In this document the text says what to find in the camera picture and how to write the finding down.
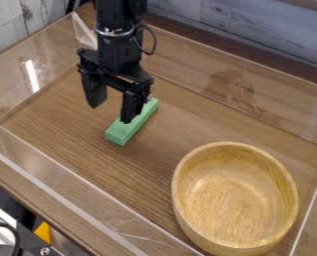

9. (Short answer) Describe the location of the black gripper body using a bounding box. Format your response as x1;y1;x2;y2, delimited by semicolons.
76;31;154;96

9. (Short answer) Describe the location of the green rectangular block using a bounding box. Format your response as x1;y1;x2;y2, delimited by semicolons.
104;98;158;146

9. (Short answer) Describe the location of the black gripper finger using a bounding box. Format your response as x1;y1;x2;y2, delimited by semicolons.
80;72;107;108
120;91;147;124

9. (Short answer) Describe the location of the clear acrylic corner bracket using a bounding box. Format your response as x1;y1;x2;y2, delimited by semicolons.
71;13;98;49

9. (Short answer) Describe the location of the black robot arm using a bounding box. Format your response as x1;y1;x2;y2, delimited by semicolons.
76;0;155;124

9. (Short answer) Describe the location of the brown wooden bowl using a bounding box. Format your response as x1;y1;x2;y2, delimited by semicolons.
171;142;299;256

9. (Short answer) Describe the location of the yellow black machine base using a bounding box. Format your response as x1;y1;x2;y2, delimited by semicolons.
0;196;72;256

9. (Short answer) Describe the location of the black cable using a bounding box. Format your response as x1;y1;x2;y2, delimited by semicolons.
131;20;158;56

